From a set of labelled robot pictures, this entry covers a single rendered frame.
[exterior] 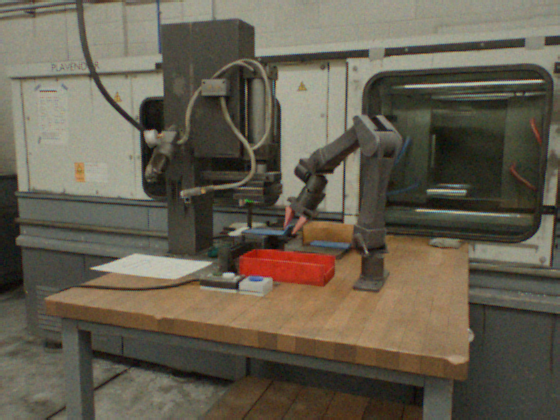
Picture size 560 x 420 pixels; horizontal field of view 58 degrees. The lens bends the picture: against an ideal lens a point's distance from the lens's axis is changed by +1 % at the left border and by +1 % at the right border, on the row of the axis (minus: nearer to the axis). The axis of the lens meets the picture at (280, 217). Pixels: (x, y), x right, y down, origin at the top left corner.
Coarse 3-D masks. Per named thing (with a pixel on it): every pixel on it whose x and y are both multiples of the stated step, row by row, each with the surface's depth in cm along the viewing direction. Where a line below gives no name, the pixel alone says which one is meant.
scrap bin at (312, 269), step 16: (240, 256) 143; (256, 256) 153; (272, 256) 151; (288, 256) 149; (304, 256) 148; (320, 256) 146; (240, 272) 143; (256, 272) 141; (272, 272) 139; (288, 272) 138; (304, 272) 136; (320, 272) 134
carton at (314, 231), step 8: (312, 224) 196; (320, 224) 195; (328, 224) 194; (336, 224) 193; (344, 224) 192; (352, 224) 191; (304, 232) 186; (312, 232) 185; (320, 232) 184; (328, 232) 183; (336, 232) 182; (344, 232) 181; (352, 232) 180; (304, 240) 186; (312, 240) 185; (320, 240) 184; (328, 240) 183; (336, 240) 182; (344, 240) 181; (352, 248) 181
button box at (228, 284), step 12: (204, 276) 133; (240, 276) 133; (96, 288) 132; (108, 288) 131; (120, 288) 131; (132, 288) 130; (144, 288) 131; (156, 288) 131; (204, 288) 132; (216, 288) 131; (228, 288) 130
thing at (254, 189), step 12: (264, 168) 163; (228, 180) 164; (240, 180) 163; (252, 180) 161; (264, 180) 160; (276, 180) 161; (240, 192) 156; (252, 192) 155; (264, 192) 155; (276, 192) 165; (240, 204) 159
